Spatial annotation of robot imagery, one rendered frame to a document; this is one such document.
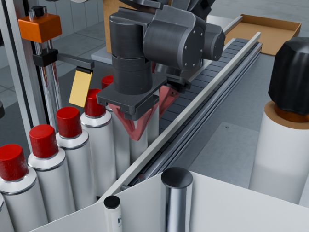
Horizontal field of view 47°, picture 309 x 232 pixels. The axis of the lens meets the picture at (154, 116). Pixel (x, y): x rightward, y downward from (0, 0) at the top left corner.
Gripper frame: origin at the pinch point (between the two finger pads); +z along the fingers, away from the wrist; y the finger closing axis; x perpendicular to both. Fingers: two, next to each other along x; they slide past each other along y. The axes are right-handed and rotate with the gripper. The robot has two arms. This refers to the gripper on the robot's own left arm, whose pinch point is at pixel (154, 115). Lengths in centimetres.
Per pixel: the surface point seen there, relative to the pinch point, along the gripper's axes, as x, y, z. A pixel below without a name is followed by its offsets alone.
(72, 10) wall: 224, -226, -84
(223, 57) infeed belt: 42.2, -1.1, -25.2
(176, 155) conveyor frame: 6.2, 5.4, 7.0
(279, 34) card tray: 80, 8, -48
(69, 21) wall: 225, -226, -73
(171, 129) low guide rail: 1.3, 4.2, 1.6
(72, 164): -26.2, 1.2, 10.7
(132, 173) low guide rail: -10.9, 4.0, 11.4
